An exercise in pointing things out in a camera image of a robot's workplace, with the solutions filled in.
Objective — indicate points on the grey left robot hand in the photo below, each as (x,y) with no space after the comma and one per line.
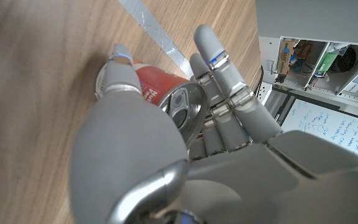
(129,149)

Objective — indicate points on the red and white soup can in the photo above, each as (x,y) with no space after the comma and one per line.
(163,84)

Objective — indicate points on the grey tape outline on table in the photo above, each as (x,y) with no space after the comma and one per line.
(154,28)

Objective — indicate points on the brown cardboard box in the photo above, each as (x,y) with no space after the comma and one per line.
(285,56)

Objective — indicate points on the white whiteboard with writing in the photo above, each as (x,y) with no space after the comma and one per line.
(331,127)

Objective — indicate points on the white shelf cabinet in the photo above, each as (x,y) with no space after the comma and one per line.
(315,21)

